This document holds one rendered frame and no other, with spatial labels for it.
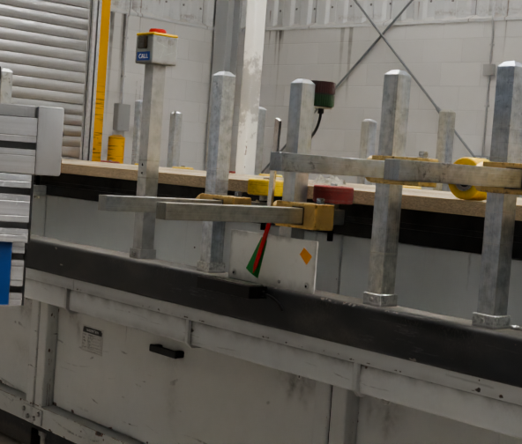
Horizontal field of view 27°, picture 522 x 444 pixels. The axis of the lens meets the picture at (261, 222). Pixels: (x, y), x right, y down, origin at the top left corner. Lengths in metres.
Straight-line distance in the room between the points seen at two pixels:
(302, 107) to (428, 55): 8.73
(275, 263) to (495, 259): 0.53
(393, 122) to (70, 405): 1.68
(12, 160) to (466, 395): 0.87
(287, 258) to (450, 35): 8.68
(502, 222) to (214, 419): 1.18
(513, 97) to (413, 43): 9.18
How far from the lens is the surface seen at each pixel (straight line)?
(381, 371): 2.04
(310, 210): 2.11
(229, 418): 2.73
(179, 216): 1.94
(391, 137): 1.99
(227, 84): 2.36
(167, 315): 2.53
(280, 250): 2.18
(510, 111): 1.82
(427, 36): 10.91
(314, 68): 11.78
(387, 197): 1.98
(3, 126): 1.47
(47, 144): 1.48
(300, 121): 2.16
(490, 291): 1.84
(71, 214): 3.25
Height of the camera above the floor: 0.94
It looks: 3 degrees down
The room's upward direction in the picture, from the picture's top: 4 degrees clockwise
